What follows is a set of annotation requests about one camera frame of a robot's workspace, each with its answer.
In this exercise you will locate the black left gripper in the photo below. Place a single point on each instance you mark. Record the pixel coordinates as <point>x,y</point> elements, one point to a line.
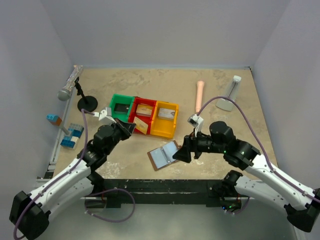
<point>125,129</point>

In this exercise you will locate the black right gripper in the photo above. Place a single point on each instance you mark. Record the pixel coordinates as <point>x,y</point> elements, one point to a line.
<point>194,145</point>

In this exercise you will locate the orange credit card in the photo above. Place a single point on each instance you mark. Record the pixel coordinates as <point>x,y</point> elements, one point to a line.
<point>141,125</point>

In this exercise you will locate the brown leather card holder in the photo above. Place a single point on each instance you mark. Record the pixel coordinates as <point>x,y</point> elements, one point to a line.
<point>162,156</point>

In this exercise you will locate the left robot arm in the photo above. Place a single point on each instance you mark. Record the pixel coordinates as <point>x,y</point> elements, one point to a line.
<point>31,212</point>

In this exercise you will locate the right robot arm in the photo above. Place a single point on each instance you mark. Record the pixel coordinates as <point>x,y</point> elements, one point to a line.
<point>299,202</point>

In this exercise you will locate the black card stack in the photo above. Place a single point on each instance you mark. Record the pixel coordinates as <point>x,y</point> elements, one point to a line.
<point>121,108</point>

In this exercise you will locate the orange card stack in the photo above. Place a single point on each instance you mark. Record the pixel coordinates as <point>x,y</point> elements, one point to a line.
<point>144,110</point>

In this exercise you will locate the red plastic bin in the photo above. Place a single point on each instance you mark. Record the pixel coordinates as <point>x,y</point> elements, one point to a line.
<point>146,119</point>

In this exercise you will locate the green plastic bin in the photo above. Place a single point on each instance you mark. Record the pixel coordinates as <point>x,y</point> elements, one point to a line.
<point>119,98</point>

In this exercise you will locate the yellow plastic bin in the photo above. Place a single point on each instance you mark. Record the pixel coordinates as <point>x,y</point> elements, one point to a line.
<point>164,126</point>

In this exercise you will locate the black microphone stand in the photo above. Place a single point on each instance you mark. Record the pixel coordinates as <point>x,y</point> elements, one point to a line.
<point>87,102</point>

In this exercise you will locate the blue white brick stack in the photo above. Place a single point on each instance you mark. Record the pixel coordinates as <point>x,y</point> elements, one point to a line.
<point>75,132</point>

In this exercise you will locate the pink flashlight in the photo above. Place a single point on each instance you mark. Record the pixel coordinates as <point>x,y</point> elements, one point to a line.
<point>199,95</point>

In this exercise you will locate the silver glitter microphone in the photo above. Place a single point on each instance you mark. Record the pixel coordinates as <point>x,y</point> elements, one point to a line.
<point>65,93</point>

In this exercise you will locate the blue orange brick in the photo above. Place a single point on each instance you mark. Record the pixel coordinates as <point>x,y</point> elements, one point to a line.
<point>54,119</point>

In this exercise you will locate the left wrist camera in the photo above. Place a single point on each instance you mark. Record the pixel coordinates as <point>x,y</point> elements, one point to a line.
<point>105,116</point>

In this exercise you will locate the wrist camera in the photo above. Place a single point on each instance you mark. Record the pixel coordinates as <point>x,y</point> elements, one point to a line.
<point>197,122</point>
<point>105,116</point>

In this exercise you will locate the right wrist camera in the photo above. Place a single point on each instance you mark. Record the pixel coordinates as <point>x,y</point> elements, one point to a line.
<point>197,122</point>

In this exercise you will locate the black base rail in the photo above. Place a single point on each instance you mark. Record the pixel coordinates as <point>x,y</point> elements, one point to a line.
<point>209,192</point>

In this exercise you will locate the grey toy hammer handle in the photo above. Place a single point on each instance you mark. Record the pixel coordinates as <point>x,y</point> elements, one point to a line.
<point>64,130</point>

